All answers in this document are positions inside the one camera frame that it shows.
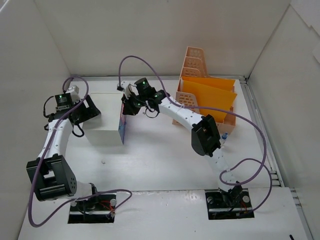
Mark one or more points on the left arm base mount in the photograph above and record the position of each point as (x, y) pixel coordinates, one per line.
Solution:
(96, 210)

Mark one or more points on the pink desk organizer rack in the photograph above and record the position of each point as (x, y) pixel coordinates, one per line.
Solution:
(194, 65)

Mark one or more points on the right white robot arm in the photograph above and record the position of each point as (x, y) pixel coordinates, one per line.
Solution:
(205, 137)

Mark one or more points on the small clear dropper bottle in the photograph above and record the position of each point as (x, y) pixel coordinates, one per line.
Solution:
(223, 139)

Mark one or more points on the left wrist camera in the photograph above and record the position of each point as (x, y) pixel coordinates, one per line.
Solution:
(74, 93)

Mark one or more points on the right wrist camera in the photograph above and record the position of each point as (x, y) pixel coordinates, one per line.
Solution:
(125, 87)

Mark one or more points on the purple drawer with knob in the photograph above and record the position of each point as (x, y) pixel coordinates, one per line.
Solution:
(121, 130)

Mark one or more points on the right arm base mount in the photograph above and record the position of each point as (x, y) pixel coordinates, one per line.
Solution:
(218, 209)

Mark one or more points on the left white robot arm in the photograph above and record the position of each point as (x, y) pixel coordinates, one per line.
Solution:
(55, 178)

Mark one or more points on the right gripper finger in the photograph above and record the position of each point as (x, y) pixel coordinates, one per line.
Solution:
(130, 110)
(124, 100)

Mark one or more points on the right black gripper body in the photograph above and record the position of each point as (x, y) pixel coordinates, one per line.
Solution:
(128, 107)

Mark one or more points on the white mini drawer cabinet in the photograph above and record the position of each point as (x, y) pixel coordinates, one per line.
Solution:
(102, 130)

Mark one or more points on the orange folder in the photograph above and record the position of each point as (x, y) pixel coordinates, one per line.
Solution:
(211, 92)

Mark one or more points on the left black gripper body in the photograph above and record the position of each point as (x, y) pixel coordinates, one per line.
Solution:
(88, 110)

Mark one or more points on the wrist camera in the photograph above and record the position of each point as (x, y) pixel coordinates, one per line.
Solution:
(125, 87)
(74, 93)

